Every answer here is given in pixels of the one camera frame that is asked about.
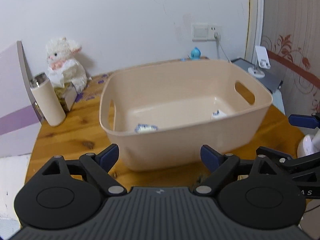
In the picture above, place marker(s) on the purple white headboard panel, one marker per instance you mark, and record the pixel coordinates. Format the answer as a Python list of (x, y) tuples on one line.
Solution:
[(20, 121)]

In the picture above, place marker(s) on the white round object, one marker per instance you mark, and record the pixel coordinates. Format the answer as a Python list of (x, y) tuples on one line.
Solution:
[(310, 144)]

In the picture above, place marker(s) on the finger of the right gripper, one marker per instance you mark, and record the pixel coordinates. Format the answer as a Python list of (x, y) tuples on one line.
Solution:
[(286, 161), (305, 121)]

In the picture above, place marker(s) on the white yellow patterned item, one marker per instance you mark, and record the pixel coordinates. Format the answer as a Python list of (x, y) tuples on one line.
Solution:
[(218, 114)]

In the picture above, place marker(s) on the blue cartoon figurine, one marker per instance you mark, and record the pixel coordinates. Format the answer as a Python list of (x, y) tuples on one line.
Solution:
[(195, 54)]

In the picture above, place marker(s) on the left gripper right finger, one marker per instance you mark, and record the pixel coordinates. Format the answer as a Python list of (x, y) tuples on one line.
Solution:
[(232, 175)]

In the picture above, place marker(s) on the white plush lamb toy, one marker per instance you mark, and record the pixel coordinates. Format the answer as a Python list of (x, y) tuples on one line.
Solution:
[(63, 67)]

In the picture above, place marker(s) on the white wall switch socket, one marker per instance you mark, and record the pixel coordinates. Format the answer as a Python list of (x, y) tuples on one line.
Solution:
[(205, 32)]

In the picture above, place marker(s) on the white phone stand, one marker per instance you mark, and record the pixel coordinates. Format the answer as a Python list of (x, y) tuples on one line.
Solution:
[(262, 63)]

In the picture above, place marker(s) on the cream thermos bottle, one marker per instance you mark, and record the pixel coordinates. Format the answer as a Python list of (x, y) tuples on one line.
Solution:
[(47, 100)]

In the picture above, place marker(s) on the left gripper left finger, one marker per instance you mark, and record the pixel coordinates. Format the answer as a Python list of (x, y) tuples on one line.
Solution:
[(87, 175)]

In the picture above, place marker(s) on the beige plastic storage basket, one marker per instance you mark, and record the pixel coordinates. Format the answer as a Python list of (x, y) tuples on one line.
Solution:
[(179, 99)]

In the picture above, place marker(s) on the blue white tissue pack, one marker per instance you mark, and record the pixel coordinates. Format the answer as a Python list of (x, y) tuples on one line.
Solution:
[(145, 128)]

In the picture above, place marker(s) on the dark grey laptop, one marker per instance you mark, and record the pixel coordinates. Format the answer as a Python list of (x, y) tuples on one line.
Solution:
[(270, 81)]

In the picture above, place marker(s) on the tissue box with tissues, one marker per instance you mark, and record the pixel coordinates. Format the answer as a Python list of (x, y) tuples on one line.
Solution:
[(66, 95)]

